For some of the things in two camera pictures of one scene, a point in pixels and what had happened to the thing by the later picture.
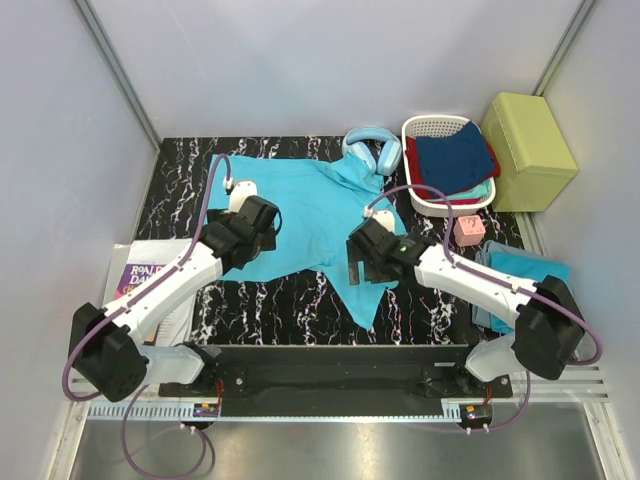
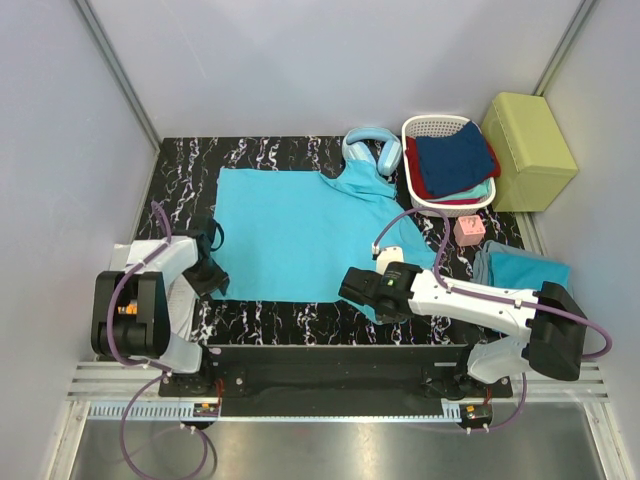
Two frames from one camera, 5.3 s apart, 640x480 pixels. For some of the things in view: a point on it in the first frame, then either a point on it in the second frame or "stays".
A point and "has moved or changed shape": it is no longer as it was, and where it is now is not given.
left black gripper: (270, 232) → (211, 273)
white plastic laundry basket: (440, 126) stays
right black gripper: (354, 256) → (402, 316)
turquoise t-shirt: (319, 204) has moved or changed shape
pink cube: (469, 230) stays
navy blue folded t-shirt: (452, 162) stays
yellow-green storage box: (534, 157) stays
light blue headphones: (390, 155) stays
